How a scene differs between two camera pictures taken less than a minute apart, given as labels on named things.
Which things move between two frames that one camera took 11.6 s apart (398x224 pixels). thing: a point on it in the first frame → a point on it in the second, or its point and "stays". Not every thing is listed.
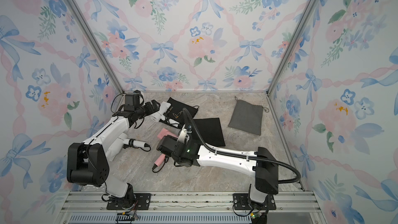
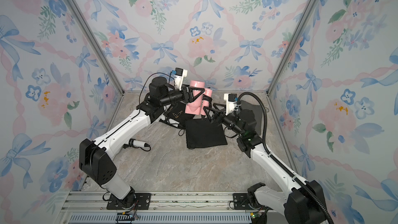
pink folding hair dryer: (164, 133) → (197, 107)
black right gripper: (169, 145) → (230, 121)
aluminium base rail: (85, 207) stays
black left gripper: (151, 109) → (189, 97)
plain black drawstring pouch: (210, 129) stays
